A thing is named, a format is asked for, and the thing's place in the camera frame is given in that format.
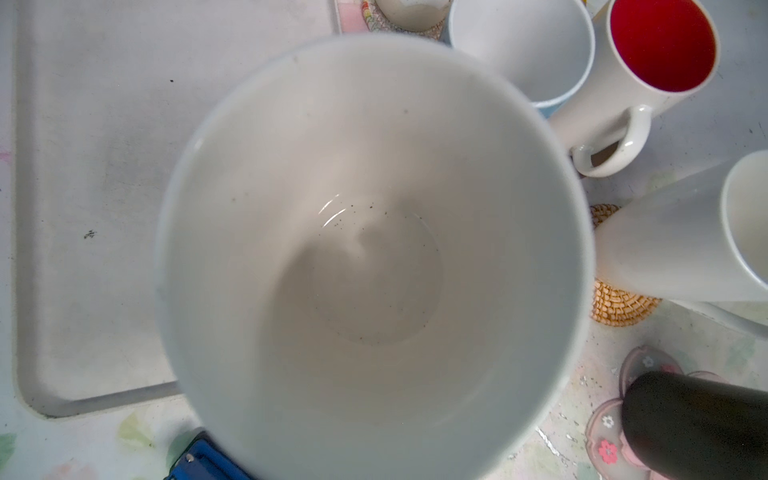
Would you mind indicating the white mug lavender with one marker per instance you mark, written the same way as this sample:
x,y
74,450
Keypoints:
x,y
373,261

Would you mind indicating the black mug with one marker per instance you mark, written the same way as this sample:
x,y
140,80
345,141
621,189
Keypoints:
x,y
691,428

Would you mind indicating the beige tray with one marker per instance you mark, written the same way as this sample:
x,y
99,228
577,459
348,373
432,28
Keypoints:
x,y
106,94

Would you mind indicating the red interior mug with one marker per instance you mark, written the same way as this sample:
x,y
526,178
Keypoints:
x,y
649,56

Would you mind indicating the white mug blue base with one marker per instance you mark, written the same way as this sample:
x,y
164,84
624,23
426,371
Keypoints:
x,y
546,48

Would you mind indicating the rattan round coaster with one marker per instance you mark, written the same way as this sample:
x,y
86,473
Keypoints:
x,y
619,308

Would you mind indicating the pink flower coaster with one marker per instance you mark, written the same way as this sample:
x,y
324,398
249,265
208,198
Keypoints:
x,y
606,444

